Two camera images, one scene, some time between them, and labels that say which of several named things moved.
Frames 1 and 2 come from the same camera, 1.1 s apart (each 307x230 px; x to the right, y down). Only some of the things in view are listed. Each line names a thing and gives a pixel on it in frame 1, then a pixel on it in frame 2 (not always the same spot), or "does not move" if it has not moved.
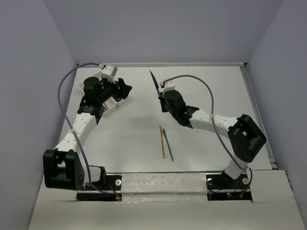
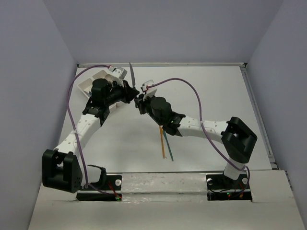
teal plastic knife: x=165 y=136 does not move
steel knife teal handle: x=159 y=93 → x=133 y=79
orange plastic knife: x=162 y=141 does not move
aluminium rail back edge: x=168 y=64 does not move
